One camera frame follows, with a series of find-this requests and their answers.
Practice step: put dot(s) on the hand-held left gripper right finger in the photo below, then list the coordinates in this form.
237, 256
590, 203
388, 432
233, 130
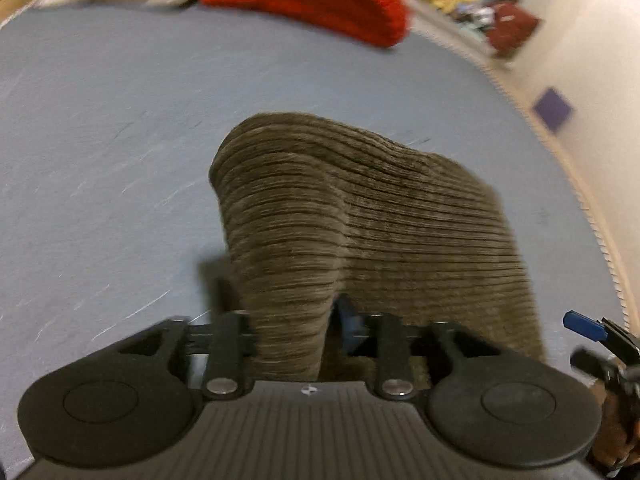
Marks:
352, 325

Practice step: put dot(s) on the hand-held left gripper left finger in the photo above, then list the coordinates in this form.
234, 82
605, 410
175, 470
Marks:
235, 345

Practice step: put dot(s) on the dark red cushion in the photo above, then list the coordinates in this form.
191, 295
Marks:
512, 27

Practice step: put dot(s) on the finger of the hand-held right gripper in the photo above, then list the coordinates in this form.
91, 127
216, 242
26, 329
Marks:
592, 364
582, 324

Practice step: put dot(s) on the grey-blue bed mattress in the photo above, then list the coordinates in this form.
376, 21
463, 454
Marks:
100, 160

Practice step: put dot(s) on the purple folded mat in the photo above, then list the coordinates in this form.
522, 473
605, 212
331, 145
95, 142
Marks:
553, 110

